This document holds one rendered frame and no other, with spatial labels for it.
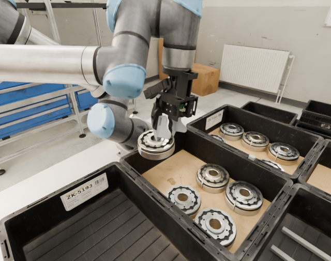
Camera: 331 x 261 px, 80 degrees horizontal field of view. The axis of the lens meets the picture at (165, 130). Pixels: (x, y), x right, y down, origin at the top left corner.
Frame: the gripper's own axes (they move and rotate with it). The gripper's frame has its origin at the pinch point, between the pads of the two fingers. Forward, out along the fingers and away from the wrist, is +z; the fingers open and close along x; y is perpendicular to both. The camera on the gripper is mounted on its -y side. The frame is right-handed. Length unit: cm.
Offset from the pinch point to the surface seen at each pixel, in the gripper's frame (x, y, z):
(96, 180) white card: -18.1, -6.9, 11.3
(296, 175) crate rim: 21.1, 31.1, 4.2
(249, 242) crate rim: -5.3, 31.0, 7.3
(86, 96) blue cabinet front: 53, -178, 50
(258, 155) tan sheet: 36.8, 16.5, 12.6
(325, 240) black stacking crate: 16.7, 42.7, 14.9
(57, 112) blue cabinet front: 21, -176, 60
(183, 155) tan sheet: 15.7, -3.7, 15.2
